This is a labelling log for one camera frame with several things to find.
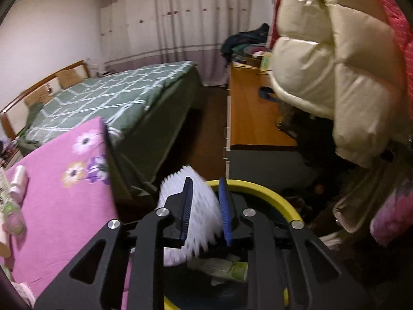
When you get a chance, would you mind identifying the green capped bottle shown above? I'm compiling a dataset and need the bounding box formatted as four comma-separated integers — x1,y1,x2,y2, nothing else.
2,200,27,238

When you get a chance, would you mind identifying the white plastic bottle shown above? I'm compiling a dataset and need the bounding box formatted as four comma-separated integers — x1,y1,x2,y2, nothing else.
10,165,29,202

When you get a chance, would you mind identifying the flower print drink carton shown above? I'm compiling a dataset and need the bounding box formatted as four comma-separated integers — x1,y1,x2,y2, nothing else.
0,168,13,215

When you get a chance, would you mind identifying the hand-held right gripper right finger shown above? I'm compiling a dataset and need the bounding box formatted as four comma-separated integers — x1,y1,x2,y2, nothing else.
219,177,368,310

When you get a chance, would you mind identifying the pale striped curtain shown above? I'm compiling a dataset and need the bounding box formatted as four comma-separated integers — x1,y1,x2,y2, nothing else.
98,0,275,86

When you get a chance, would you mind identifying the yellow rimmed bin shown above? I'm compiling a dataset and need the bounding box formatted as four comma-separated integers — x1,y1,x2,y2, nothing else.
163,179,305,310

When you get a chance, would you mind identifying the cream puffer jacket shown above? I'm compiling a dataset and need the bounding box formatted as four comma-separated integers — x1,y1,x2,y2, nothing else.
269,0,410,168

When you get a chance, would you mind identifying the pink patterned cloth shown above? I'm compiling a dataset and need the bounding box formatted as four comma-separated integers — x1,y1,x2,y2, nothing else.
369,187,413,246

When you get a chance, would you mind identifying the pile of dark clothes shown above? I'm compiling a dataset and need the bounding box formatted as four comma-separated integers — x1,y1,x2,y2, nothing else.
221,22,275,68

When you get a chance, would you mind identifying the pink floral tablecloth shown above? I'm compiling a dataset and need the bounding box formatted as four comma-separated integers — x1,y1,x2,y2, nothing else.
0,116,133,310

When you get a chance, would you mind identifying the bed with green quilt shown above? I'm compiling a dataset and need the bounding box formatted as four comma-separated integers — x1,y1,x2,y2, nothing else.
19,61,202,197

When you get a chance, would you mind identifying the green white tube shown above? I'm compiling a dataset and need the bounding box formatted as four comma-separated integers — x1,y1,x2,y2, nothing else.
187,257,249,281

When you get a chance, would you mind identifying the blue strap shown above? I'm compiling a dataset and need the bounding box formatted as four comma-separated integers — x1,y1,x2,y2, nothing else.
259,86,278,101

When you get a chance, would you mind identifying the wooden bed headboard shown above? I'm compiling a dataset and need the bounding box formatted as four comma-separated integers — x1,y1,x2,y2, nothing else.
0,60,91,143

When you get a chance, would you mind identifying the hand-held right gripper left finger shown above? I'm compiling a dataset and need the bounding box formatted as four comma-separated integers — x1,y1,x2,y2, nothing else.
34,177,194,310

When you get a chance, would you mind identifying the red quilted garment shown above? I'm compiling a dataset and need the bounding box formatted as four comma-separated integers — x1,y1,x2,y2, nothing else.
368,0,413,100

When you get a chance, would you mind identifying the white bristle brush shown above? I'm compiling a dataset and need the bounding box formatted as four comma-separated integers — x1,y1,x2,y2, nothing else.
157,165,226,267

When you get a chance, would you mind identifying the wooden desk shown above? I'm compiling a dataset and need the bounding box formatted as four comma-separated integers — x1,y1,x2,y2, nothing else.
223,63,297,168

